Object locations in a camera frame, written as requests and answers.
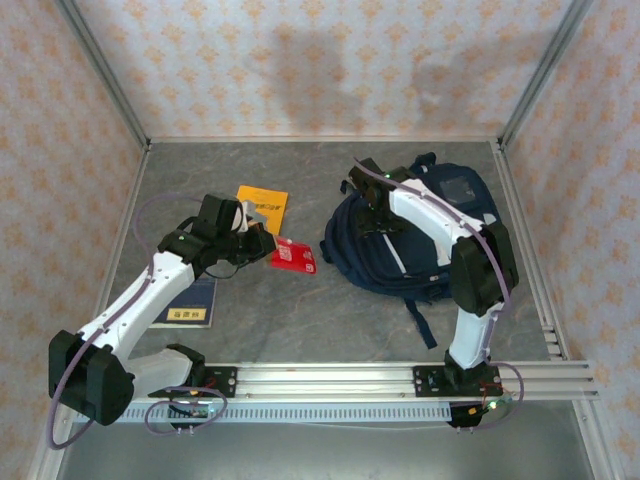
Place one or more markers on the red packet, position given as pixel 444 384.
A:
pixel 297 256

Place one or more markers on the navy blue backpack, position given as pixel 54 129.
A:
pixel 380 265

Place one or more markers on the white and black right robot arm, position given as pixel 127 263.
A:
pixel 425 215

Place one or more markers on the orange book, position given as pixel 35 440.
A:
pixel 262 200

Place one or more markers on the navy book with yellow label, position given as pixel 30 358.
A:
pixel 192 310

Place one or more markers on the grey metal sheet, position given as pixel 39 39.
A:
pixel 325 455

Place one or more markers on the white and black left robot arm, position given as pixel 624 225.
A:
pixel 145 300

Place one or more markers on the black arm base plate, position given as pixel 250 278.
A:
pixel 430 382
pixel 222 382

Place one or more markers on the aluminium mounting rail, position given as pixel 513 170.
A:
pixel 325 382

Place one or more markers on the aluminium frame post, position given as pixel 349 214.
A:
pixel 105 75
pixel 540 75

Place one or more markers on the small green circuit board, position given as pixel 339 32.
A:
pixel 487 406
pixel 198 411

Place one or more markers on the aluminium frame rail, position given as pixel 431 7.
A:
pixel 120 235
pixel 325 139
pixel 530 240

